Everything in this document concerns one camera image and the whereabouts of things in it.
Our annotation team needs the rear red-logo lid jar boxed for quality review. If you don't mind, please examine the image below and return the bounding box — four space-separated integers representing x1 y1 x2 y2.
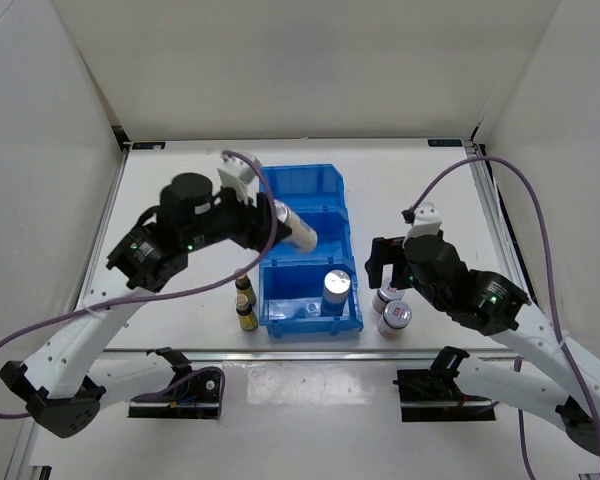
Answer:
372 286 404 314

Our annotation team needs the red-logo lid jar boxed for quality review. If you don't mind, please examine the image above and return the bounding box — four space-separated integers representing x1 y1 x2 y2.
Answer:
372 286 404 314
377 300 412 339

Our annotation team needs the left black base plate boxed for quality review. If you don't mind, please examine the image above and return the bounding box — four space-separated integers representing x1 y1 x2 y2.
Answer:
127 366 226 420

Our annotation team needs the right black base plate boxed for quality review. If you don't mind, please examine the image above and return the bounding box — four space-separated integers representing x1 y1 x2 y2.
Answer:
393 369 496 423

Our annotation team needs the front small amber bottle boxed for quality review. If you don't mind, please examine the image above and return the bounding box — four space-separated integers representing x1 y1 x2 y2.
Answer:
235 294 258 331

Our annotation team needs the silver-lid blue-label bottle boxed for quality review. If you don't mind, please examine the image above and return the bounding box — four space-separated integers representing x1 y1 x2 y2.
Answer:
274 200 318 253
321 270 351 317

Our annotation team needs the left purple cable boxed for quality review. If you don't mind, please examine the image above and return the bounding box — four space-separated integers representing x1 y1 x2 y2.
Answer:
0 149 280 419

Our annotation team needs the small amber bottle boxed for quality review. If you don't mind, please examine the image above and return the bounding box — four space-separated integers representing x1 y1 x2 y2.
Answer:
235 294 258 331
234 273 257 306

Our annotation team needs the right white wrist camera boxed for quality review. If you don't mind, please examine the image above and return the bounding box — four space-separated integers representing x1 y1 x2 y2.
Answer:
402 202 442 248

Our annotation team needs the front red-logo lid jar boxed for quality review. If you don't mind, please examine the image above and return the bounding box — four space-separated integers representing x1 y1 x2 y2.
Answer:
377 300 412 339

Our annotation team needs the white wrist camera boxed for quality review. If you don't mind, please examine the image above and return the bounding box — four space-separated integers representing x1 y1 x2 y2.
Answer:
217 152 256 205
402 202 442 248

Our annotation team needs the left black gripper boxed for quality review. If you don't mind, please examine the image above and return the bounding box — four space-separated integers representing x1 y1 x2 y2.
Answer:
181 180 291 253

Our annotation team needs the purple cable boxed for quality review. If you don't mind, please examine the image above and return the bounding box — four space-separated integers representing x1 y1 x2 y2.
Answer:
0 149 280 419
409 155 600 480

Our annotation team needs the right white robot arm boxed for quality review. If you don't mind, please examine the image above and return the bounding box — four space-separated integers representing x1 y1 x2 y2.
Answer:
365 234 600 457

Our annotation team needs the rear small amber bottle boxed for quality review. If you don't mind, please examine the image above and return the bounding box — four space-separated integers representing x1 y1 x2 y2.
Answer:
234 273 257 306

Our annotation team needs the blue three-compartment plastic bin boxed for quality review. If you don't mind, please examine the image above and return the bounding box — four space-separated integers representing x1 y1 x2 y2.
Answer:
258 164 364 338

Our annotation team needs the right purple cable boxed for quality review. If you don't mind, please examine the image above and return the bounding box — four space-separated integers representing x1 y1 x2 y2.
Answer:
409 155 600 480

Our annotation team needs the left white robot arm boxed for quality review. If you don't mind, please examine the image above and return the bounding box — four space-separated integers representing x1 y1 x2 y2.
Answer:
0 173 291 438

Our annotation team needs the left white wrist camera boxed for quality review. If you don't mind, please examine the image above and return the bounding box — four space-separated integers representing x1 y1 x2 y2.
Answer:
217 152 256 205

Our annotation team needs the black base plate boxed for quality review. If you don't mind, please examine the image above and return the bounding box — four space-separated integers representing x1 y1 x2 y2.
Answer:
127 366 226 420
393 369 496 423

